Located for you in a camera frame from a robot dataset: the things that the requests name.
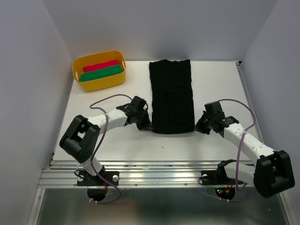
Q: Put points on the red rolled t-shirt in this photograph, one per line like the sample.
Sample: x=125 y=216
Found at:
x=99 y=66

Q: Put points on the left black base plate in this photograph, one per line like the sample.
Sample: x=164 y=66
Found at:
x=84 y=179

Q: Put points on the yellow plastic basket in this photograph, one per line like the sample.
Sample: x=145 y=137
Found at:
x=93 y=59

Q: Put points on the green rolled t-shirt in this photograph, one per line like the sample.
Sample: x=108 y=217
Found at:
x=101 y=73

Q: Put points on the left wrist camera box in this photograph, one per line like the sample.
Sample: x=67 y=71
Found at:
x=138 y=103

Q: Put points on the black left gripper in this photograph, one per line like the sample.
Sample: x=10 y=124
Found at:
x=146 y=124

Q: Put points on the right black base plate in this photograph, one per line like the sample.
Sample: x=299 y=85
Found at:
x=216 y=178

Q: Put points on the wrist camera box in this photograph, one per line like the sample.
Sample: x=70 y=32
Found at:
x=138 y=103
x=214 y=111

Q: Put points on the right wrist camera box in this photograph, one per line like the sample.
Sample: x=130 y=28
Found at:
x=214 y=111

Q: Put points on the aluminium rail frame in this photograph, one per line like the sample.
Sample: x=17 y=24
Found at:
x=158 y=174

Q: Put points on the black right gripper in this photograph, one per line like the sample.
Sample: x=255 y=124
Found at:
x=198 y=126

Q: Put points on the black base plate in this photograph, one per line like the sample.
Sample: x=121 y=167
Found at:
x=216 y=178
x=84 y=179

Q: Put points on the black t-shirt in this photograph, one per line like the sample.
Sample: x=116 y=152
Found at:
x=172 y=97

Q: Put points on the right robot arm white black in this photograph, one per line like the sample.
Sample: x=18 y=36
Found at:
x=272 y=171

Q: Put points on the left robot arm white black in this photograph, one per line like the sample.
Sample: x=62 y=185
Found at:
x=80 y=138

